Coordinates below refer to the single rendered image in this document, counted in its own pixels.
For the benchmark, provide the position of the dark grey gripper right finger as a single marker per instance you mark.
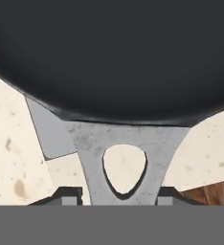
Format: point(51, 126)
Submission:
point(168, 195)

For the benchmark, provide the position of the grey hob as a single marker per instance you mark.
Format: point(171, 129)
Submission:
point(50, 134)

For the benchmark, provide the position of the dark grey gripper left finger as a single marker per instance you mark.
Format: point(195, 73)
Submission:
point(66, 195)

